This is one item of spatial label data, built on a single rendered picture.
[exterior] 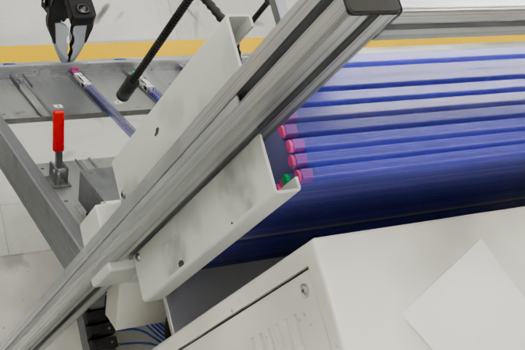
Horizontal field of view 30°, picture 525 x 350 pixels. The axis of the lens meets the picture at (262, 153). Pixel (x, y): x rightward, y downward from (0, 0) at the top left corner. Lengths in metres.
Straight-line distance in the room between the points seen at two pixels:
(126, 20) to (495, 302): 2.18
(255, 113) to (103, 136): 1.97
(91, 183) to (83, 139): 1.34
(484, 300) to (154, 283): 0.35
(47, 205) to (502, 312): 0.75
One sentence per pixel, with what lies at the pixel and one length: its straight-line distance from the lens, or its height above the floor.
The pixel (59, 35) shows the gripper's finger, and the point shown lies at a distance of 1.89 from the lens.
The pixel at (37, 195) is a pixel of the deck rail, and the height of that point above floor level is 1.05.
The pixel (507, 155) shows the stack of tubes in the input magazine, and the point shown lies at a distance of 0.97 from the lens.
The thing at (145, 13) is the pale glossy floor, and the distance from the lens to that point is 2.91.
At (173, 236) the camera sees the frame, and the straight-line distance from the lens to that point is 0.94.
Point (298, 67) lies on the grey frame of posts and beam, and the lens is 0.66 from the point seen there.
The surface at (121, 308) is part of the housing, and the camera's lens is 1.22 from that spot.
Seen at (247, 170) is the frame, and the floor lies 1.68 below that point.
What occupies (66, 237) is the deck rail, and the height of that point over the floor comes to 1.14.
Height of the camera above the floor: 2.34
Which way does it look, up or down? 55 degrees down
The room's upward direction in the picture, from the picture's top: 47 degrees clockwise
